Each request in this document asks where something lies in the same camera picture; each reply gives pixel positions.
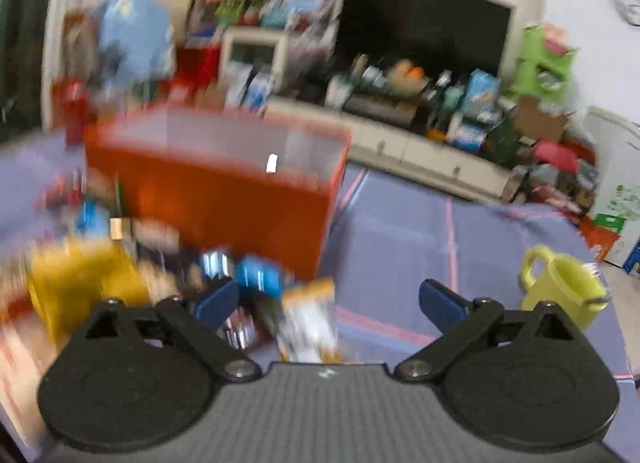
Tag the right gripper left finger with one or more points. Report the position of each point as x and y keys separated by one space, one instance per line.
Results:
x=194 y=323

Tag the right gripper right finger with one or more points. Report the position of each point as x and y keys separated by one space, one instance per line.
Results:
x=465 y=327

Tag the blue snack packet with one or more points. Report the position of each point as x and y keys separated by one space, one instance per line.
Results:
x=259 y=276

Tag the yellow snack bag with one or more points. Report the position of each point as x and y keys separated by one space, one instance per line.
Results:
x=67 y=280

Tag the silver grey snack bag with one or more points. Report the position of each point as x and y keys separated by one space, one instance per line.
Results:
x=305 y=329

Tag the blue plaid tablecloth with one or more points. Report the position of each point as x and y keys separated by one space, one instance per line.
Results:
x=387 y=237

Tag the yellow green mug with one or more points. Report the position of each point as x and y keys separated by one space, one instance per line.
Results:
x=564 y=281

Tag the orange storage box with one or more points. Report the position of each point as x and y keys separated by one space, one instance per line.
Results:
x=266 y=186

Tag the white tv cabinet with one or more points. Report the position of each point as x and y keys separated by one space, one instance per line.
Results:
x=404 y=154

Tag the fruit bowl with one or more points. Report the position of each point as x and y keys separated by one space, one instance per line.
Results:
x=405 y=78

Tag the red soda can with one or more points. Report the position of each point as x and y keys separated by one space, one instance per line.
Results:
x=72 y=109

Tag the green plastic shelf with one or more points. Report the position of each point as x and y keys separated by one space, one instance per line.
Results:
x=544 y=67

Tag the white small cabinet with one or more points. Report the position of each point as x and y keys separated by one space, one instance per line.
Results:
x=260 y=46

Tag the blue fish shaped cover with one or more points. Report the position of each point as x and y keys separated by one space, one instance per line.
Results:
x=135 y=42

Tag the black television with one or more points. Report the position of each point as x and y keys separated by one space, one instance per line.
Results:
x=460 y=36

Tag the wall clock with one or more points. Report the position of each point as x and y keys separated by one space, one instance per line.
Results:
x=629 y=11

